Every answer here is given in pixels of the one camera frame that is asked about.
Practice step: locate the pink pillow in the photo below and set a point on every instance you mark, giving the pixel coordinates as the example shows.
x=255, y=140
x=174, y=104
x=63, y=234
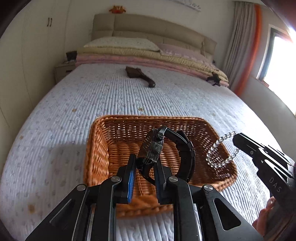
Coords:
x=176, y=51

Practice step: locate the white quilted bedspread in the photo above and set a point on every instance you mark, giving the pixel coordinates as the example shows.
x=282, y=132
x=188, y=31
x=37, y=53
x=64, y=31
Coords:
x=47, y=157

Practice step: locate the beige nightstand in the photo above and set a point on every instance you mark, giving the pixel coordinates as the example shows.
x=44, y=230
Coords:
x=63, y=69

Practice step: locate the orange plush toy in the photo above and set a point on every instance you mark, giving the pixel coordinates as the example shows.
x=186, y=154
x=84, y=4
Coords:
x=117, y=10

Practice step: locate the orange curtain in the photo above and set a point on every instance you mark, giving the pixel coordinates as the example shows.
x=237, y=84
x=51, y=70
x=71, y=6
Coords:
x=253, y=53

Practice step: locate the window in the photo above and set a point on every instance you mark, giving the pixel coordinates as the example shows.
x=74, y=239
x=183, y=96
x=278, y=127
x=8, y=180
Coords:
x=278, y=68

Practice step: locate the beige upholstered headboard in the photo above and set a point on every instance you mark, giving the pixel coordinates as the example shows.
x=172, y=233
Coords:
x=154, y=29

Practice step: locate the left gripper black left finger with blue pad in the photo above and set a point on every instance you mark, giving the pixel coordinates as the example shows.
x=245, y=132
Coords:
x=83, y=206

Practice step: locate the white wardrobe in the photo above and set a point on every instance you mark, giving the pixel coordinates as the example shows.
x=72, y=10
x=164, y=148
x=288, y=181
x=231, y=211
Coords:
x=31, y=46

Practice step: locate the dark box on nightstand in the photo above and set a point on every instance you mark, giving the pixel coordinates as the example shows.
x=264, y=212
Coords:
x=71, y=56

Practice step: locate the white carved wall shelf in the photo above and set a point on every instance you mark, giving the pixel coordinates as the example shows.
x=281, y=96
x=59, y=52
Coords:
x=189, y=4

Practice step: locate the grey curtain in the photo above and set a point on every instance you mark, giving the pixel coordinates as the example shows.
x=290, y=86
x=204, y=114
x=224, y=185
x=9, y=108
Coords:
x=241, y=42

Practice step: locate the dark brown wooden brush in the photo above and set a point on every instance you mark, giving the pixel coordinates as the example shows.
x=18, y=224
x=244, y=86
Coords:
x=137, y=73

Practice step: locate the black wristwatch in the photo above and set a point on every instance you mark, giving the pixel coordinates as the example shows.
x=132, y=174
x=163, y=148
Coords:
x=170, y=148

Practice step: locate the brown wicker basket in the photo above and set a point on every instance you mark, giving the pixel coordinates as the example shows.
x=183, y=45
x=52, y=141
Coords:
x=113, y=138

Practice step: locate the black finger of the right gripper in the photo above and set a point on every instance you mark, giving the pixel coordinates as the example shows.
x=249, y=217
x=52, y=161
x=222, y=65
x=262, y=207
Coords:
x=252, y=145

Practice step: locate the small black tripod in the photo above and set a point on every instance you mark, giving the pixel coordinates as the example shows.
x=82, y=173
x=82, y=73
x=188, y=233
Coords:
x=214, y=79

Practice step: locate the folded pink blanket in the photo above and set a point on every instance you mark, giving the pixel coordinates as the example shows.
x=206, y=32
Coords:
x=188, y=67

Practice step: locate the folded cream quilt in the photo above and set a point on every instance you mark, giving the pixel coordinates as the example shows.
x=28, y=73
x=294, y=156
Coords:
x=150, y=55

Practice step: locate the white floral pillow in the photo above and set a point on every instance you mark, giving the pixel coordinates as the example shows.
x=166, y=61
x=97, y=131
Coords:
x=122, y=42

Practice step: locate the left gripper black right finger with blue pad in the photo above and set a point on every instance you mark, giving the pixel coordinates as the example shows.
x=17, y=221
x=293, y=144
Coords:
x=200, y=213

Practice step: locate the person's right hand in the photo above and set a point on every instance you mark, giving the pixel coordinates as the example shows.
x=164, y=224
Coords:
x=261, y=222

